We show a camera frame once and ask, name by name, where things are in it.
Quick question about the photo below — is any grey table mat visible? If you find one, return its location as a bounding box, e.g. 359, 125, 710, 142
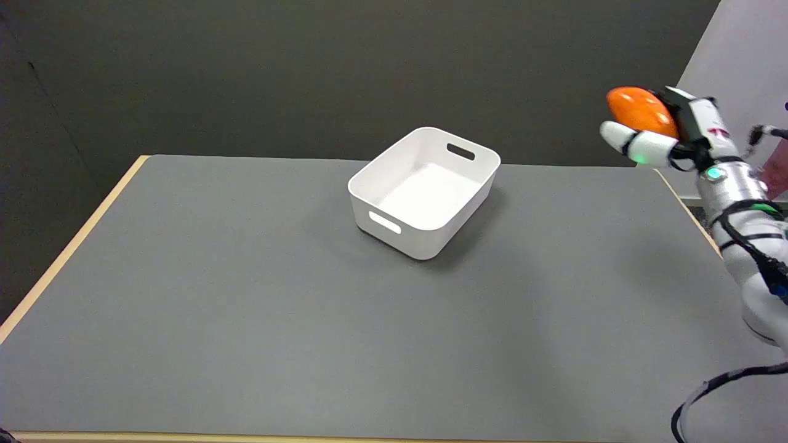
0, 154, 788, 443

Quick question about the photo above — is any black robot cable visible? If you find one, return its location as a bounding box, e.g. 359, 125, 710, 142
670, 362, 788, 443

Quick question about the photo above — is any white plastic box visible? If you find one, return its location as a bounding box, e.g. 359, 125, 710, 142
348, 127, 501, 261

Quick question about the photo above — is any orange mango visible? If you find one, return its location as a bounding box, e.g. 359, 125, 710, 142
606, 86, 680, 139

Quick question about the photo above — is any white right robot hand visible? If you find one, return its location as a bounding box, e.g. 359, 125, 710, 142
600, 86, 740, 172

